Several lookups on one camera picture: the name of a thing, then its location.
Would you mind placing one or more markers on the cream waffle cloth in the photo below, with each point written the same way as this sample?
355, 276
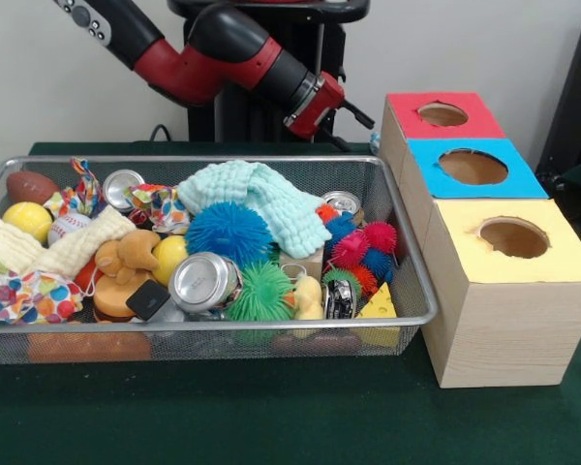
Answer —
77, 242

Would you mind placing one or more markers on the white toy baseball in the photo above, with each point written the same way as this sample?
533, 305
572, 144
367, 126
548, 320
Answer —
69, 226

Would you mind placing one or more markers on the yellow cheese wedge toy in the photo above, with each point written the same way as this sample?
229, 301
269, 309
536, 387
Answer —
380, 307

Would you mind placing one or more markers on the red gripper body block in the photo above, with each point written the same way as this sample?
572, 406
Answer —
319, 109

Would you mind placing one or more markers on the mint green waffle cloth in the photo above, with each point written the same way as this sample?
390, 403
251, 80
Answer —
271, 203

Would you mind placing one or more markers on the brown plush toy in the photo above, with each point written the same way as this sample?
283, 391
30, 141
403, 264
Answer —
128, 254

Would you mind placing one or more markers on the yellow tennis ball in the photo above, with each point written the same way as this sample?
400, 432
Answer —
26, 220

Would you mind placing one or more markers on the blue spiky rubber ball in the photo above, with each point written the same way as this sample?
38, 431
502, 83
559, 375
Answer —
230, 232

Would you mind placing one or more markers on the clear plastic bottle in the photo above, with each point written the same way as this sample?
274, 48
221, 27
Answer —
375, 140

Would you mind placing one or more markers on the wooden box with three holes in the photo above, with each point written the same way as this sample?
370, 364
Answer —
503, 329

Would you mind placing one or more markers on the brown toy football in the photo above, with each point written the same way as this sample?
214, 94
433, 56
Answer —
31, 186

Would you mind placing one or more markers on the dark green table cloth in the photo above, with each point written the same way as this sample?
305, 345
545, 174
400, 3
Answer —
271, 421

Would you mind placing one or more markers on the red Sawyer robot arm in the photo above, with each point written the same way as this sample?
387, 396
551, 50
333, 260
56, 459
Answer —
208, 58

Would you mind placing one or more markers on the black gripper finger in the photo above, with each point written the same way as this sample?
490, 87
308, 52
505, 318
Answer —
336, 140
359, 114

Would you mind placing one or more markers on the silver drink can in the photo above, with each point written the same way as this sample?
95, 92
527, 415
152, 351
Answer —
203, 286

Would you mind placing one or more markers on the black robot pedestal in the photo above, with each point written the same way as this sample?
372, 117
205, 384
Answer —
203, 127

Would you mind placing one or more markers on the green spiky rubber ball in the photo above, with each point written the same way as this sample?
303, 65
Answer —
264, 293

